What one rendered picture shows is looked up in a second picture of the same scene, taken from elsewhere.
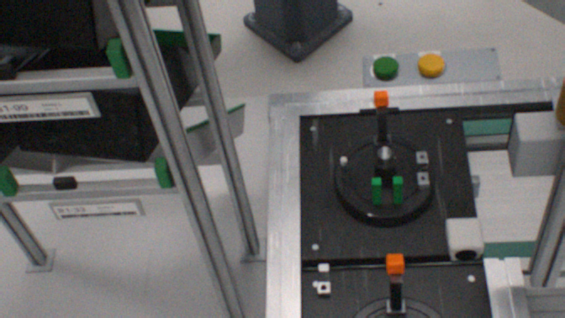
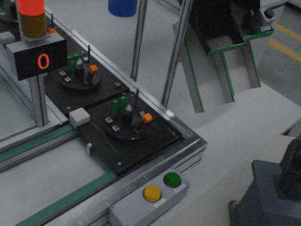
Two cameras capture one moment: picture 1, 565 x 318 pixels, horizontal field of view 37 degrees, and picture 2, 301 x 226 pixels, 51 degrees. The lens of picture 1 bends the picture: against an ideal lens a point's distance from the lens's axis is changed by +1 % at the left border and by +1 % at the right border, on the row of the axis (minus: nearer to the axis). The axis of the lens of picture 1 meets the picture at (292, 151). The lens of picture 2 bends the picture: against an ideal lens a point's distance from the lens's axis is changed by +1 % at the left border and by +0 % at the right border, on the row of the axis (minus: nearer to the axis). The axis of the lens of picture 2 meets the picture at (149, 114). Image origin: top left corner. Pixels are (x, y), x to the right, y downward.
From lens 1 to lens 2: 1.27 m
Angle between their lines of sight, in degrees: 73
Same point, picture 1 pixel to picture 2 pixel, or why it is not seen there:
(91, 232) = not seen: hidden behind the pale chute
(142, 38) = not seen: outside the picture
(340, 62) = (211, 217)
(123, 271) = not seen: hidden behind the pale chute
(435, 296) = (78, 98)
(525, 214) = (61, 160)
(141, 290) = (181, 95)
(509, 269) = (55, 120)
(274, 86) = (224, 185)
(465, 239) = (77, 111)
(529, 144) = (53, 35)
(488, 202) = (81, 157)
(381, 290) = (98, 92)
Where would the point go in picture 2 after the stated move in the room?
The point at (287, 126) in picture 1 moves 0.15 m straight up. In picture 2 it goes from (186, 133) to (197, 94)
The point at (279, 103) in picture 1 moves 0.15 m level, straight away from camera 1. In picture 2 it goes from (199, 141) to (243, 172)
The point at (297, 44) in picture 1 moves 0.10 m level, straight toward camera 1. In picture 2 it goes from (236, 202) to (208, 179)
